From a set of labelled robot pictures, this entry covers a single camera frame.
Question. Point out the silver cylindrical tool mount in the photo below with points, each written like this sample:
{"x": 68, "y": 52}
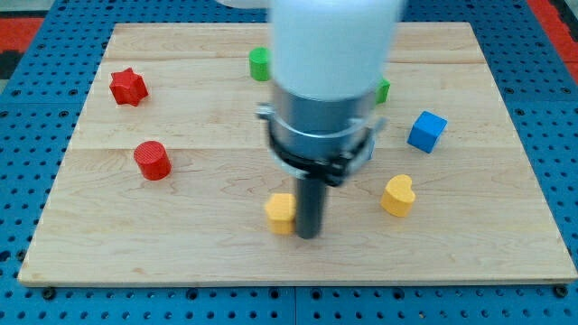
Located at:
{"x": 327, "y": 140}

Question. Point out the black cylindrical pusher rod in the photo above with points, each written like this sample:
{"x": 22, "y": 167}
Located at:
{"x": 310, "y": 202}

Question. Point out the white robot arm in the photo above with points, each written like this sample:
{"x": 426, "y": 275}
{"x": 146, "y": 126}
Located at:
{"x": 326, "y": 61}

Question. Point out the green block behind arm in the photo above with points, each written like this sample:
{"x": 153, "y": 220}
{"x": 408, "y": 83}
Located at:
{"x": 382, "y": 91}

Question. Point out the yellow heart block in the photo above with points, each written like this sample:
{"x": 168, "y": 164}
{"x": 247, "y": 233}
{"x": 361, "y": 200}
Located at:
{"x": 398, "y": 197}

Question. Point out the yellow pentagon block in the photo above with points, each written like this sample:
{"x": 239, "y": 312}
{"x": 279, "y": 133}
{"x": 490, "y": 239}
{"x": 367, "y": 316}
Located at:
{"x": 280, "y": 211}

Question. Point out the blue cube block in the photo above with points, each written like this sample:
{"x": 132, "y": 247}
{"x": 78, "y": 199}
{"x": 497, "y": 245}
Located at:
{"x": 426, "y": 131}

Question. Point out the green cylinder block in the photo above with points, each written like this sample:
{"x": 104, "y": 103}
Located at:
{"x": 259, "y": 64}

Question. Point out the wooden board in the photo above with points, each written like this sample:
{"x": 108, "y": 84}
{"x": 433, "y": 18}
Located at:
{"x": 183, "y": 171}

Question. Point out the red cylinder block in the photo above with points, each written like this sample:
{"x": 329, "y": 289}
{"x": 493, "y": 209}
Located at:
{"x": 152, "y": 160}

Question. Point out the red star block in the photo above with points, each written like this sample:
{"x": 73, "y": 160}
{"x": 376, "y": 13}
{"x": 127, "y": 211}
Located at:
{"x": 127, "y": 87}

